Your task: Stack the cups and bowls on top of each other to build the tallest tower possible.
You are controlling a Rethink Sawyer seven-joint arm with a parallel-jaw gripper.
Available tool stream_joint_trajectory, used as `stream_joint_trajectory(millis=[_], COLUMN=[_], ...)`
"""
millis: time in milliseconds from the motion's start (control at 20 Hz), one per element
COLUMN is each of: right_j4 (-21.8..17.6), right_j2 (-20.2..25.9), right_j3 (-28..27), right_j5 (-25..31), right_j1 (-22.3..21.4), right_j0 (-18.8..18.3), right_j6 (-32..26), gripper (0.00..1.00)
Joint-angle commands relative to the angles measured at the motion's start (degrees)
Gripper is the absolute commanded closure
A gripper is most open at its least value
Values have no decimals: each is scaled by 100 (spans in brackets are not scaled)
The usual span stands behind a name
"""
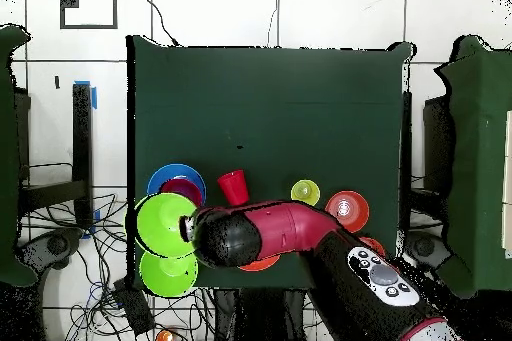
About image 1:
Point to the dark green table cloth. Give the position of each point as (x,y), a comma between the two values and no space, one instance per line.
(260,97)

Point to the blue bowl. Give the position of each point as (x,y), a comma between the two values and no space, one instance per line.
(176,171)

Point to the green covered side table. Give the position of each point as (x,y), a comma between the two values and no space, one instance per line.
(8,157)
(480,177)

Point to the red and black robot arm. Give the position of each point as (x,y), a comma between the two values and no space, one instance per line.
(288,225)

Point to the black stool frame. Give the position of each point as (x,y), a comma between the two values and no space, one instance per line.
(82,137)

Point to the yellow cup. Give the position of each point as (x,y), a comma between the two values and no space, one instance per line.
(304,193)

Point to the small orange bowl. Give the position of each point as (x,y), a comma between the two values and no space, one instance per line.
(354,213)
(374,246)

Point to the pink bowl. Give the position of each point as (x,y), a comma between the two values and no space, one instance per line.
(184,189)

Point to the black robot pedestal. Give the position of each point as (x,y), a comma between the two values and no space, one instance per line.
(260,317)

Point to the black chair base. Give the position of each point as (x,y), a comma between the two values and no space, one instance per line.
(52,247)

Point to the black power box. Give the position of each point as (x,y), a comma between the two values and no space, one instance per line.
(134,309)

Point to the large orange bowl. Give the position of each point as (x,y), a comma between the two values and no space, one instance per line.
(260,264)

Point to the gray chair base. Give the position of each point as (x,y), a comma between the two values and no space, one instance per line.
(424,247)

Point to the green bowl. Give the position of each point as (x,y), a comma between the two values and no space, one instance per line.
(168,277)
(160,225)

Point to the red cup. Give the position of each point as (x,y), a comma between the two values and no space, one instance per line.
(235,187)

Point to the orange round object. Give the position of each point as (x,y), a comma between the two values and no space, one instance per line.
(164,338)

